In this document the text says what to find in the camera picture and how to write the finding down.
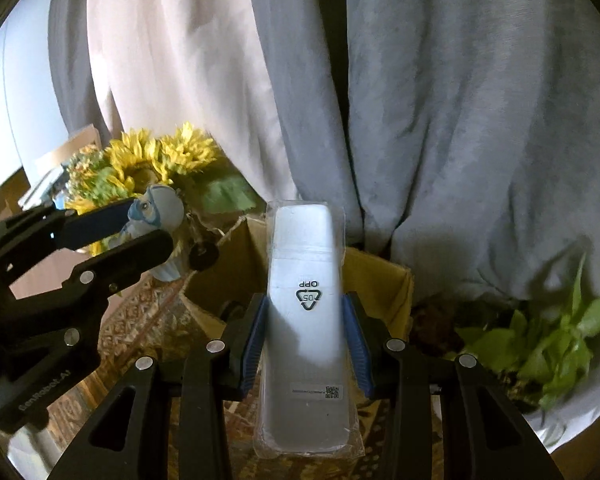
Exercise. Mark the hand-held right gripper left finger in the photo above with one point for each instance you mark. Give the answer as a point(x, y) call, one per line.
point(252, 340)

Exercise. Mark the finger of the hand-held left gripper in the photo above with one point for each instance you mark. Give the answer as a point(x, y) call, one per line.
point(140, 252)
point(95, 225)

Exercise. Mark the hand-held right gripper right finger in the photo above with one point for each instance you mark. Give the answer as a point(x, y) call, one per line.
point(357, 345)

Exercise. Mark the blue and white figurine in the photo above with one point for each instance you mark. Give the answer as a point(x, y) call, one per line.
point(155, 207)

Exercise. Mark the white remote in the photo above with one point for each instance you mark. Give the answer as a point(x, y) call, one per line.
point(302, 340)

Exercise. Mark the brown cardboard box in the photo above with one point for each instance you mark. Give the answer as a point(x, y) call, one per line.
point(380, 285)

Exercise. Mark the patterned brown tablecloth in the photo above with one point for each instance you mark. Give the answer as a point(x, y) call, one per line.
point(145, 320)

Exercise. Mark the sunflower bouquet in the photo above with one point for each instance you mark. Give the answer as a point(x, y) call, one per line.
point(180, 152)

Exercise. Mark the grey curtain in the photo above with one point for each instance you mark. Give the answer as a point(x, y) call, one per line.
point(72, 50)
point(455, 110)

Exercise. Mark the beige curtain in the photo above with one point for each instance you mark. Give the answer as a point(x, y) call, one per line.
point(180, 60)

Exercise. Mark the green plant in white pot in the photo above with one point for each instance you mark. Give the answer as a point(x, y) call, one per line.
point(545, 350)

